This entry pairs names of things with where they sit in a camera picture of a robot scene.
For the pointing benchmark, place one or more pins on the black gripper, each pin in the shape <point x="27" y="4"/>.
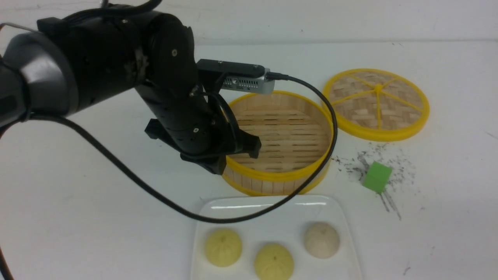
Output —
<point x="190" y="126"/>

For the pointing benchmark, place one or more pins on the yellow steamed bun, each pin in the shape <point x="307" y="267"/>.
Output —
<point x="223" y="247"/>
<point x="274" y="262"/>

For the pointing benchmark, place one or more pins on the white steamed bun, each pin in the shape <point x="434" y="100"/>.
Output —
<point x="321" y="240"/>

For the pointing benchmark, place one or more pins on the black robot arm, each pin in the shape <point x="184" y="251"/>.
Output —
<point x="64" y="68"/>

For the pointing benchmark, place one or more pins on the white square plate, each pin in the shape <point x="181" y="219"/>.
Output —
<point x="286" y="225"/>

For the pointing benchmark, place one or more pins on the yellow steamed bun on plate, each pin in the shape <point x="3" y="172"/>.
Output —
<point x="274" y="262"/>

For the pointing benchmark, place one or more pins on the yellow bamboo steamer basket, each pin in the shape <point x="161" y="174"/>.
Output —
<point x="295" y="135"/>

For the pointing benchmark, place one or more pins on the green cube block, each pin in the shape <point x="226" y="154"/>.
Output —
<point x="377" y="177"/>

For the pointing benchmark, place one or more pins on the yellow bamboo steamer lid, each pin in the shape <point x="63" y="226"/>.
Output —
<point x="377" y="105"/>

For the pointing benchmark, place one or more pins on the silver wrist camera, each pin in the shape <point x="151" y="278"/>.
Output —
<point x="241" y="77"/>

